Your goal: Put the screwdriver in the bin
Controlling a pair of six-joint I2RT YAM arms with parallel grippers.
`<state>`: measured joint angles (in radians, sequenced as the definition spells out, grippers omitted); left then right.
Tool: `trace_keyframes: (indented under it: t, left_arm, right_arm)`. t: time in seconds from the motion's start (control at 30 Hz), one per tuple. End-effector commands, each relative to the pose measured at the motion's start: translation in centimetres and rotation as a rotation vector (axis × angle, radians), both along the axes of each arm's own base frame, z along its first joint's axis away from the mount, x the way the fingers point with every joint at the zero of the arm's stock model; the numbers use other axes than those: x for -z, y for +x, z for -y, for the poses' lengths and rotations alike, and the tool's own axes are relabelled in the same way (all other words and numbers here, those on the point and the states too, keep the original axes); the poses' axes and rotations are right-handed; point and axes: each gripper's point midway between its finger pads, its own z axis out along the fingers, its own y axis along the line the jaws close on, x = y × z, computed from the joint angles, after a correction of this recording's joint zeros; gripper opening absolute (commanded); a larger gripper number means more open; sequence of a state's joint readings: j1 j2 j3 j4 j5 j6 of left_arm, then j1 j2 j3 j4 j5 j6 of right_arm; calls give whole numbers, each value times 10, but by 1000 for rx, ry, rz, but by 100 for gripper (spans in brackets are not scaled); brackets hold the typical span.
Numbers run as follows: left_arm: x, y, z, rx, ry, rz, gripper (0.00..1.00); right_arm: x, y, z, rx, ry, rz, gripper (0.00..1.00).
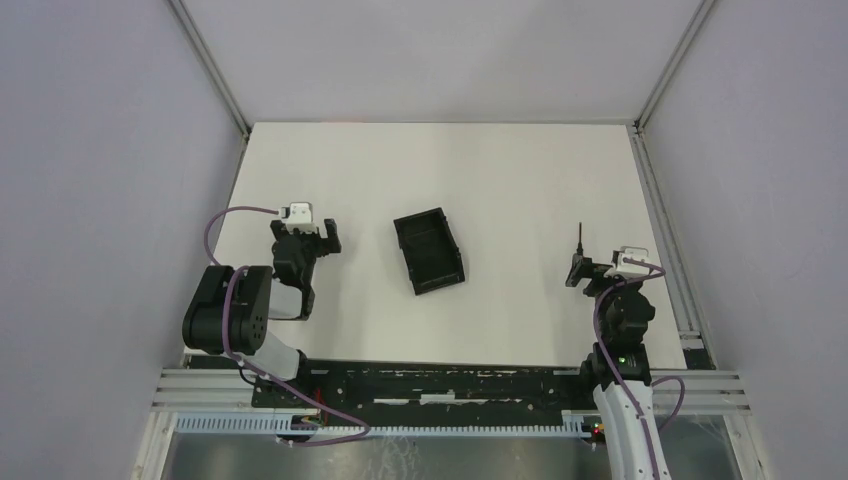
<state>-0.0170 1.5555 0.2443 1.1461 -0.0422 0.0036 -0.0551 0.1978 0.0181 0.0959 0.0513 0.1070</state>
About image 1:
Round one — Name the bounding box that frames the black screwdriver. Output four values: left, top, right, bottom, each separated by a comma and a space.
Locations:
576, 222, 584, 256

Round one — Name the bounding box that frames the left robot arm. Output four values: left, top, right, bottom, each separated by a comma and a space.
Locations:
182, 218, 342, 381

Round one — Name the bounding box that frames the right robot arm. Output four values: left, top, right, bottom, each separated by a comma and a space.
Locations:
565, 247, 671, 479

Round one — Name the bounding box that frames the black plastic bin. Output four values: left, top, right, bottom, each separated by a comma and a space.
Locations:
393, 208, 466, 296

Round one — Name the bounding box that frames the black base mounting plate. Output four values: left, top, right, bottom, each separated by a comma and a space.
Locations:
184, 354, 598, 431

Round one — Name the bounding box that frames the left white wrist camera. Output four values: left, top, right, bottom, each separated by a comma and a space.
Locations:
279, 202, 318, 234

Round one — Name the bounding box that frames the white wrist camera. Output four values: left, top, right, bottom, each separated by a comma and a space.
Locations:
607, 246, 653, 279
279, 202, 318, 234

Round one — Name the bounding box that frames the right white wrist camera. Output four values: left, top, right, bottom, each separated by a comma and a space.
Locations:
607, 246, 653, 279

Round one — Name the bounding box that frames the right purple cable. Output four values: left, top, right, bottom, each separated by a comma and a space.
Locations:
592, 256, 687, 480

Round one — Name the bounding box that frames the purple cable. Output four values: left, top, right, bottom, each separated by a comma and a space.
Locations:
203, 205, 372, 448
592, 256, 687, 480

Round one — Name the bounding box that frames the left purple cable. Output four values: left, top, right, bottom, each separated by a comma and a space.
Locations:
203, 205, 372, 448

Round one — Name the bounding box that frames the right aluminium side rail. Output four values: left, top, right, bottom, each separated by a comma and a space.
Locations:
627, 121, 717, 370

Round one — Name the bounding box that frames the white slotted cable duct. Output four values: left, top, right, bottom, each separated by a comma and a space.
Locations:
173, 413, 591, 440

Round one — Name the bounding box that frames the aluminium rail front frame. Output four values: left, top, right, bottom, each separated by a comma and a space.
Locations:
153, 369, 752, 415

